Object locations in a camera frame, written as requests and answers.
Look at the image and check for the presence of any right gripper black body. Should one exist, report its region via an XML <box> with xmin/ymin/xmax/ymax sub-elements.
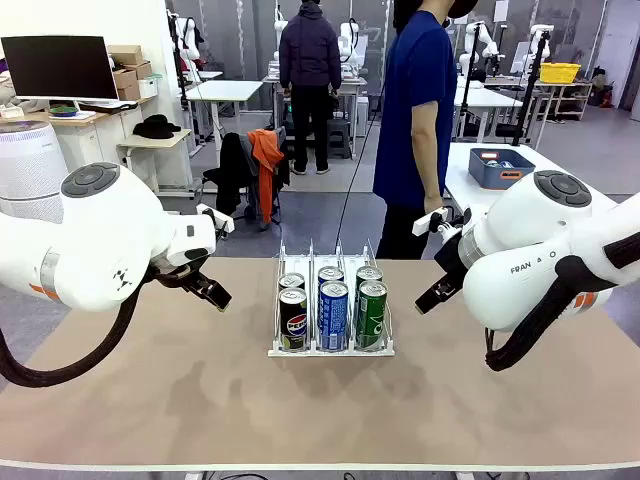
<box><xmin>433</xmin><ymin>232</ymin><xmax>472</xmax><ymax>289</ymax></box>

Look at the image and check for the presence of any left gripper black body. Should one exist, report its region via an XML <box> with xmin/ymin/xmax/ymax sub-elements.
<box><xmin>147</xmin><ymin>247</ymin><xmax>214</xmax><ymax>294</ymax></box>

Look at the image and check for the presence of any blue plastic basket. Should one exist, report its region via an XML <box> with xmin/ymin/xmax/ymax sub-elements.
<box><xmin>468</xmin><ymin>147</ymin><xmax>537</xmax><ymax>191</ymax></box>

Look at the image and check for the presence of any person's right forearm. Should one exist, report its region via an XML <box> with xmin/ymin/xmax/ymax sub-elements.
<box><xmin>412</xmin><ymin>102</ymin><xmax>445</xmax><ymax>197</ymax></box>

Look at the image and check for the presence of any white can dispenser rack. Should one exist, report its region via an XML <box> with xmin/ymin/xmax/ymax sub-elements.
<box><xmin>267</xmin><ymin>238</ymin><xmax>396</xmax><ymax>359</ymax></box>

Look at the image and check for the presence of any large white table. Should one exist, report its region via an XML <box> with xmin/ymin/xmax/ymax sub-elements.
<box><xmin>444</xmin><ymin>142</ymin><xmax>619</xmax><ymax>221</ymax></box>

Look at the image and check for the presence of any black office chair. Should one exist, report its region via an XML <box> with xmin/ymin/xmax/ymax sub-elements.
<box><xmin>202</xmin><ymin>127</ymin><xmax>291</xmax><ymax>232</ymax></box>

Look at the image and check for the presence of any black jacket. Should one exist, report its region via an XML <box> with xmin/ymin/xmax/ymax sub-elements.
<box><xmin>215</xmin><ymin>132</ymin><xmax>251</xmax><ymax>216</ymax></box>

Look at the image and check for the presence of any small white side table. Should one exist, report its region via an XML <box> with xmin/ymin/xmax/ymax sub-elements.
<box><xmin>117</xmin><ymin>128</ymin><xmax>195</xmax><ymax>199</ymax></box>

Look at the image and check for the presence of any orange cloth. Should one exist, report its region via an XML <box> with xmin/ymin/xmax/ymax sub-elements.
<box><xmin>247</xmin><ymin>128</ymin><xmax>285</xmax><ymax>225</ymax></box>

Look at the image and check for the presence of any black hat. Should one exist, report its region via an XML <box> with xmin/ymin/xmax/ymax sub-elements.
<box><xmin>132</xmin><ymin>114</ymin><xmax>182</xmax><ymax>140</ymax></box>

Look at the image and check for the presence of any black plastic stool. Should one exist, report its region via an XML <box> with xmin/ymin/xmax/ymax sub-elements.
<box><xmin>327</xmin><ymin>118</ymin><xmax>354</xmax><ymax>160</ymax></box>

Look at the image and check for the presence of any person in blue shirt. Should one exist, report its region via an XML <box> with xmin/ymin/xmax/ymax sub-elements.
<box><xmin>372</xmin><ymin>0</ymin><xmax>479</xmax><ymax>260</ymax></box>

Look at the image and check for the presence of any long white background table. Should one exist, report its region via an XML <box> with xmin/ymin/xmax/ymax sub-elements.
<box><xmin>452</xmin><ymin>87</ymin><xmax>524</xmax><ymax>144</ymax></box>

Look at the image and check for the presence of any thin black pole stand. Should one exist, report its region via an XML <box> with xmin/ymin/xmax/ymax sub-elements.
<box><xmin>459</xmin><ymin>22</ymin><xmax>482</xmax><ymax>139</ymax></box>

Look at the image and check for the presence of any white background desk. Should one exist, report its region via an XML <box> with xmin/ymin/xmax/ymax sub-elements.
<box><xmin>187</xmin><ymin>79</ymin><xmax>265</xmax><ymax>146</ymax></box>

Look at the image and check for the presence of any white cylindrical air purifier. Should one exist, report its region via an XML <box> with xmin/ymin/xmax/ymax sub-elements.
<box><xmin>0</xmin><ymin>119</ymin><xmax>69</xmax><ymax>224</ymax></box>

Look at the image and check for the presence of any black tripod stand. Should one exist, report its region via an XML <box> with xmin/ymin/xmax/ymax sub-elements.
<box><xmin>497</xmin><ymin>29</ymin><xmax>551</xmax><ymax>147</ymax></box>

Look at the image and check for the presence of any wooden shelf rack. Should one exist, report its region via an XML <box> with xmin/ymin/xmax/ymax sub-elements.
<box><xmin>534</xmin><ymin>79</ymin><xmax>594</xmax><ymax>121</ymax></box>

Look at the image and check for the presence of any cardboard box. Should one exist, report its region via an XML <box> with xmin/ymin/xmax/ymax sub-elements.
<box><xmin>107</xmin><ymin>44</ymin><xmax>145</xmax><ymax>66</ymax></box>
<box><xmin>112</xmin><ymin>67</ymin><xmax>142</xmax><ymax>101</ymax></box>

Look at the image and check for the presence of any yellow plastic crate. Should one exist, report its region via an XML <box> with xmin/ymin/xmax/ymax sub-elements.
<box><xmin>539</xmin><ymin>62</ymin><xmax>582</xmax><ymax>84</ymax></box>

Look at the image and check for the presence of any black computer monitor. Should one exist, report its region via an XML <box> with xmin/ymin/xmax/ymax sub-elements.
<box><xmin>0</xmin><ymin>35</ymin><xmax>120</xmax><ymax>101</ymax></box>

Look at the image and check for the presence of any person in dark jacket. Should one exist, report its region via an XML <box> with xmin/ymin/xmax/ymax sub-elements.
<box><xmin>278</xmin><ymin>0</ymin><xmax>343</xmax><ymax>176</ymax></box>

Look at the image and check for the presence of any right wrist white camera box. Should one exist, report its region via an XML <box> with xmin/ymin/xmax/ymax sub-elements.
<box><xmin>412</xmin><ymin>205</ymin><xmax>447</xmax><ymax>236</ymax></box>

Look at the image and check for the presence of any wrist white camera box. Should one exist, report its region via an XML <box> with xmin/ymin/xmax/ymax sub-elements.
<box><xmin>196</xmin><ymin>203</ymin><xmax>235</xmax><ymax>234</ymax></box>
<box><xmin>412</xmin><ymin>205</ymin><xmax>447</xmax><ymax>236</ymax></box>

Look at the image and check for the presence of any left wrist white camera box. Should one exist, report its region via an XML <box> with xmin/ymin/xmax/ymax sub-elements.
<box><xmin>196</xmin><ymin>203</ymin><xmax>235</xmax><ymax>234</ymax></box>

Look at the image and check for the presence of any right arm black cable bundle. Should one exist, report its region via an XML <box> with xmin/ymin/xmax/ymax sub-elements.
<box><xmin>484</xmin><ymin>232</ymin><xmax>640</xmax><ymax>372</ymax></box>

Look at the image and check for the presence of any thin black hanging cable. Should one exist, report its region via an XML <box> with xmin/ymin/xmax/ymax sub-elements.
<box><xmin>334</xmin><ymin>82</ymin><xmax>389</xmax><ymax>249</ymax></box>

